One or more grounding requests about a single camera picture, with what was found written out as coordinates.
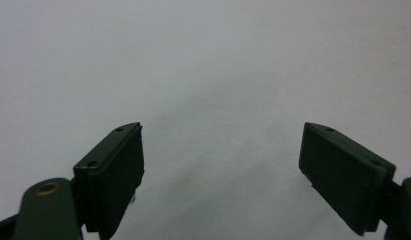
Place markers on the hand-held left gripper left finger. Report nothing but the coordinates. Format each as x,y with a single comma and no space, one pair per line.
113,173

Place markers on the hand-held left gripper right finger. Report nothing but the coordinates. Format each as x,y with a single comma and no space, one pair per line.
343,173

